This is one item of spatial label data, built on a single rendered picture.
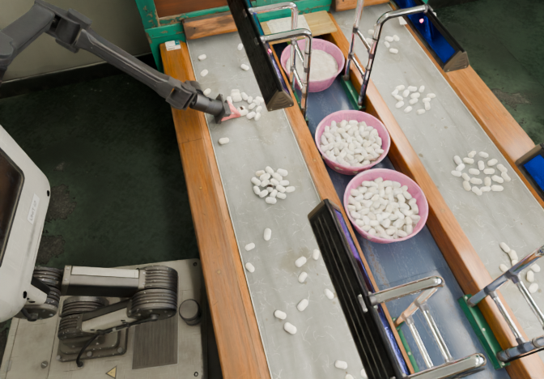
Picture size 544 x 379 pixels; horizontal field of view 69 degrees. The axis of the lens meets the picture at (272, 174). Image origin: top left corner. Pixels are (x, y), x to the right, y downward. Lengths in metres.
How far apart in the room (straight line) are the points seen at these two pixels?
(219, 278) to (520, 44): 2.86
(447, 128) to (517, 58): 1.79
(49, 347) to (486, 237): 1.46
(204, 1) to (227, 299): 1.22
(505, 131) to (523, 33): 2.00
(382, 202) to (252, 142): 0.51
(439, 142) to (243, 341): 0.97
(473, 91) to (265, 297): 1.13
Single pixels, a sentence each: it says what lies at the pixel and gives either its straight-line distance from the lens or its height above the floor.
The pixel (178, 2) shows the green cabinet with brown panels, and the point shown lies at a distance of 1.83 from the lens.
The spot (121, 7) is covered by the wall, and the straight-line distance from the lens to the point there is 2.75.
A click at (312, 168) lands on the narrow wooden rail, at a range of 1.37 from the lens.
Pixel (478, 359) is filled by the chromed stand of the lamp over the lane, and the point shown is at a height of 1.12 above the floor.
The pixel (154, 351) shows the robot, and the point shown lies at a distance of 1.49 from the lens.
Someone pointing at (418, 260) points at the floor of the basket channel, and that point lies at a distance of 1.38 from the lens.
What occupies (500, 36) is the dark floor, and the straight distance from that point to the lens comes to 3.51.
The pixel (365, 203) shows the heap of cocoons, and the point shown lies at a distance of 1.35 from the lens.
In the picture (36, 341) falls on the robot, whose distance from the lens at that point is 1.66.
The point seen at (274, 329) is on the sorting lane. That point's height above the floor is 0.74.
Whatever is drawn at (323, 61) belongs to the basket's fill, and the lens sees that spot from 1.79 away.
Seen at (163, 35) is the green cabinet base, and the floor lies 0.80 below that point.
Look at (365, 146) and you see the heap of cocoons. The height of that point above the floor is 0.74.
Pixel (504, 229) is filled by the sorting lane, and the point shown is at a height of 0.74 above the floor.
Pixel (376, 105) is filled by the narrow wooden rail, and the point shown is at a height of 0.76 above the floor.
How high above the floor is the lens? 1.89
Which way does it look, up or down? 56 degrees down
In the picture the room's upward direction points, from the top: 2 degrees counter-clockwise
